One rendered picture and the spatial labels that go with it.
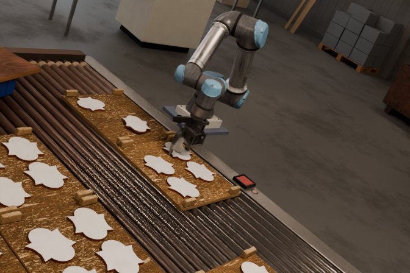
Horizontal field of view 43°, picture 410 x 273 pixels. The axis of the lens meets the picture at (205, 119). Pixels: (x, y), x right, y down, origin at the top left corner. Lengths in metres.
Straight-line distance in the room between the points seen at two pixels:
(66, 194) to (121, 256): 0.31
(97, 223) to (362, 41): 9.29
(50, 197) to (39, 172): 0.12
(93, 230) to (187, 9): 5.16
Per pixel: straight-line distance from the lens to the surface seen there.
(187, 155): 2.19
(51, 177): 1.77
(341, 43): 10.81
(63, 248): 1.52
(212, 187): 2.06
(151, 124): 2.36
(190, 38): 6.78
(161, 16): 6.38
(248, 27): 2.36
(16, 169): 1.79
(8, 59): 2.31
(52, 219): 1.62
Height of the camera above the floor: 1.93
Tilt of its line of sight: 22 degrees down
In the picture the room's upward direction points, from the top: 23 degrees clockwise
